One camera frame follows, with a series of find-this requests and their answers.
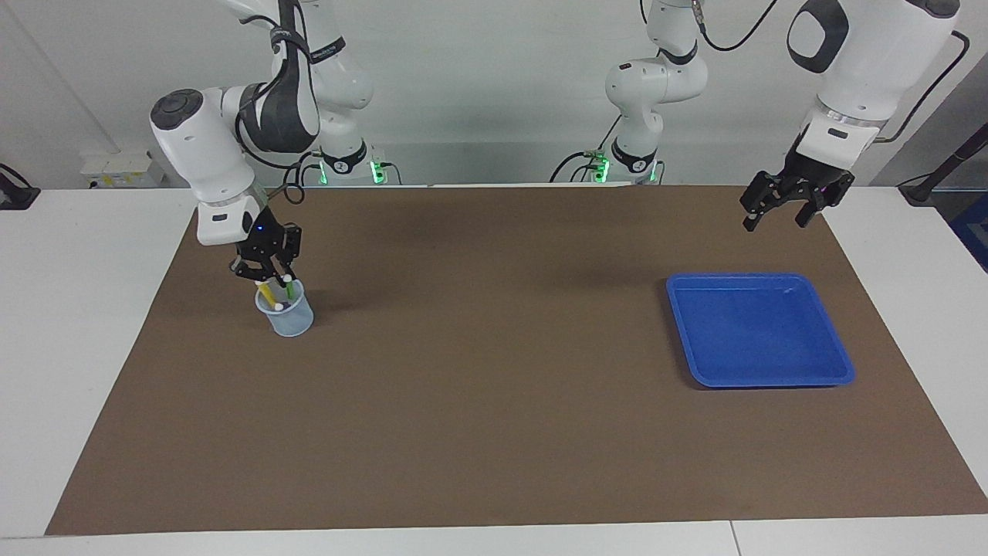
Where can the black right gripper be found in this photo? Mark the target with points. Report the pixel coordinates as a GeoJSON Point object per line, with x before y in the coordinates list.
{"type": "Point", "coordinates": [266, 238]}

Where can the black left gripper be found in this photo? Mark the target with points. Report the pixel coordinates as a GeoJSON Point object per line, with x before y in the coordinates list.
{"type": "Point", "coordinates": [810, 179]}

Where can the green pen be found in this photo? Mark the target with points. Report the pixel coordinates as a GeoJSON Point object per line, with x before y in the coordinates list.
{"type": "Point", "coordinates": [288, 287]}

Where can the yellow pen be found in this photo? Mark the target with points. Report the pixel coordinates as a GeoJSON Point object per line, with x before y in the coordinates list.
{"type": "Point", "coordinates": [268, 295]}

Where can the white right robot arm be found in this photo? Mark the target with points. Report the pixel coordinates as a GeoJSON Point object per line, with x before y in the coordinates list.
{"type": "Point", "coordinates": [216, 147]}

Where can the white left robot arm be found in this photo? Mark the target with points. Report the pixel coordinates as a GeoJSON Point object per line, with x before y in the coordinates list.
{"type": "Point", "coordinates": [872, 62]}

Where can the pale blue mesh cup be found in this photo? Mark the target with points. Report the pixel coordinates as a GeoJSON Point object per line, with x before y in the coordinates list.
{"type": "Point", "coordinates": [292, 320]}

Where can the blue plastic tray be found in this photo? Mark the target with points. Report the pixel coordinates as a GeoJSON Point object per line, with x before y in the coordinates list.
{"type": "Point", "coordinates": [760, 332]}

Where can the black stand pole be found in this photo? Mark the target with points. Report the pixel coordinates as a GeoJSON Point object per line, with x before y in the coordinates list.
{"type": "Point", "coordinates": [945, 166]}

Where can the brown table mat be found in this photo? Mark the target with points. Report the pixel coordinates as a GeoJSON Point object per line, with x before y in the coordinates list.
{"type": "Point", "coordinates": [494, 401]}

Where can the black clamp mount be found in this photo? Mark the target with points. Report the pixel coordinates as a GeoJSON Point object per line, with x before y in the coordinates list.
{"type": "Point", "coordinates": [17, 197]}

